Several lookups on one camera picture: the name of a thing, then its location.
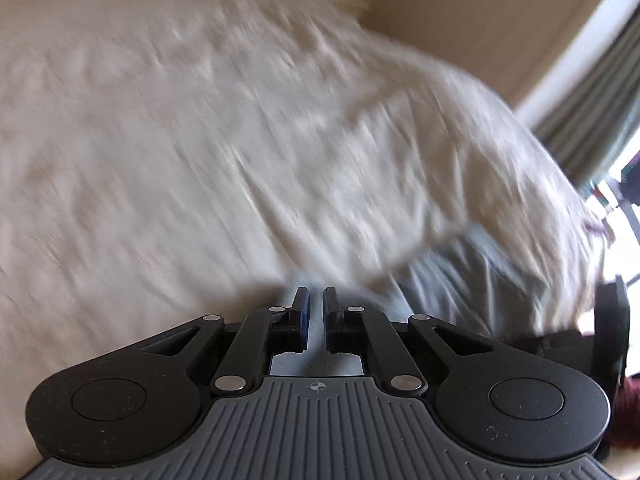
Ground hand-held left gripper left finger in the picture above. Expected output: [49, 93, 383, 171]
[140, 287, 312, 395]

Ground striped green-grey curtain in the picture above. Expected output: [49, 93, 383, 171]
[535, 20, 640, 186]

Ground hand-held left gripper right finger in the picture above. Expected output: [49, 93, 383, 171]
[323, 287, 496, 395]

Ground heathered grey-blue pants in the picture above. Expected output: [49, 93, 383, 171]
[270, 222, 571, 377]

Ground bed with cream bedspread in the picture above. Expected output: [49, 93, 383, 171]
[0, 0, 616, 461]

